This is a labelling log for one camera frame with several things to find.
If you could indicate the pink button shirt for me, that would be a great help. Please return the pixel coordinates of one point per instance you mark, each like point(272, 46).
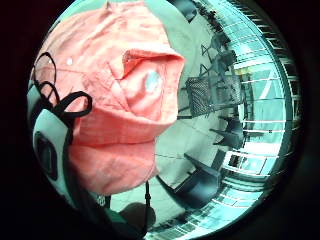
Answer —
point(113, 83)

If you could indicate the black plastic chair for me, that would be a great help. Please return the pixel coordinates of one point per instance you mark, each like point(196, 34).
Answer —
point(200, 185)
point(231, 133)

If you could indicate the black mesh chair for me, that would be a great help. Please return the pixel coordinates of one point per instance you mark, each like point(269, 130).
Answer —
point(213, 95)

